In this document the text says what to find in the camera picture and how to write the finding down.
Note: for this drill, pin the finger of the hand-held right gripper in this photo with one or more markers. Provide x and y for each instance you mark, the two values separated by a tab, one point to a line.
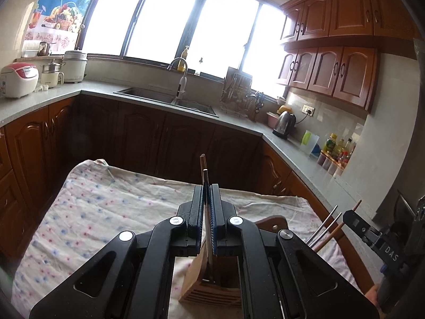
357	222

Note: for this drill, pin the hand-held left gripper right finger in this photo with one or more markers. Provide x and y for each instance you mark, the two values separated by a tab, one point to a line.
215	209

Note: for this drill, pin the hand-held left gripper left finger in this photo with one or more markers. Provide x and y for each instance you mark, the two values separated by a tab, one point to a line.
199	209

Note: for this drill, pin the metal chopstick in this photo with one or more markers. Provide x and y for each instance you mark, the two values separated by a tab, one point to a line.
322	224
326	230

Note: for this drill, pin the wooden utensil holder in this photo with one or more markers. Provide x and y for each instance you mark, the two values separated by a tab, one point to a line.
196	282

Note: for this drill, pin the person's right hand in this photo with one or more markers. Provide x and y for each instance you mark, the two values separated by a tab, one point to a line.
372	295

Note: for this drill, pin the row of condiment bottles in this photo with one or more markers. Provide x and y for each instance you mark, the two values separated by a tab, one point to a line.
342	159

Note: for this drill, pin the green and yellow bottle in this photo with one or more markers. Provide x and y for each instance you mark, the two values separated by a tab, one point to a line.
330	143

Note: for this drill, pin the grey kitchen counter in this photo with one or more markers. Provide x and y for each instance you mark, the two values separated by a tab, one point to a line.
239	124

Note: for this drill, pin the wooden lower cabinets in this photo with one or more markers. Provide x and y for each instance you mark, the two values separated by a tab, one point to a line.
132	139

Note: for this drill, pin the wooden cabinets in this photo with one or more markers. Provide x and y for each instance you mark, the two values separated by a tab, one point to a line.
342	40
132	139

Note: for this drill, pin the white floral tablecloth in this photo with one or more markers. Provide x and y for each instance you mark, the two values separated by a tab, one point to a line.
99	206

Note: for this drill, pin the pink plastic container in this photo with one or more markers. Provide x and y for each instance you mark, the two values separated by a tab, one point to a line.
273	119

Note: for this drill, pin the steel electric kettle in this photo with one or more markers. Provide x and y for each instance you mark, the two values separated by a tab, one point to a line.
284	126

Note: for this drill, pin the knife block with knives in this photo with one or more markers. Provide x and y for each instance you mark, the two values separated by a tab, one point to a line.
258	106

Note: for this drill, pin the metal dish rack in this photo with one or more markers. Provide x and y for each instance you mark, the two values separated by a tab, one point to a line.
237	93

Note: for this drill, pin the steel kitchen sink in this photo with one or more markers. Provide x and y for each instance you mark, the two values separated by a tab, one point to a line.
149	96

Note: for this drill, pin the metal kitchen faucet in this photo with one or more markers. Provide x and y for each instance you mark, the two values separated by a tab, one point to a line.
182	83

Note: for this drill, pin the yellow soap bottle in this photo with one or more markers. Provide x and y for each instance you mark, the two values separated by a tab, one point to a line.
182	61

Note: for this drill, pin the wooden upper cabinets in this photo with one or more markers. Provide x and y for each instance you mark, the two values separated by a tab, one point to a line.
342	40

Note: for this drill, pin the kitchen window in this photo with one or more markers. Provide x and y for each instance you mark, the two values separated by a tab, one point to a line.
172	23

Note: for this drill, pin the large white rice cooker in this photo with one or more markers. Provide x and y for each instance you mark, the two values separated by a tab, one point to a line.
74	68

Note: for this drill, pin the small white electric pot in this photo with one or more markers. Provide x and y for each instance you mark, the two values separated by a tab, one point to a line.
51	74

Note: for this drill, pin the white and pink rice cooker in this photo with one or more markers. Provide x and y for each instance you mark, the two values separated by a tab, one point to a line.
18	79

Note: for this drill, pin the brown glass jar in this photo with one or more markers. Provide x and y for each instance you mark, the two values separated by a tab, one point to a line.
43	49

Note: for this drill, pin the white wall socket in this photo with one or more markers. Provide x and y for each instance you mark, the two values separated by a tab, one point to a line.
308	110

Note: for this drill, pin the fruit and palm wall poster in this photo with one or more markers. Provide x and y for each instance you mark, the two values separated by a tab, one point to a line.
63	10

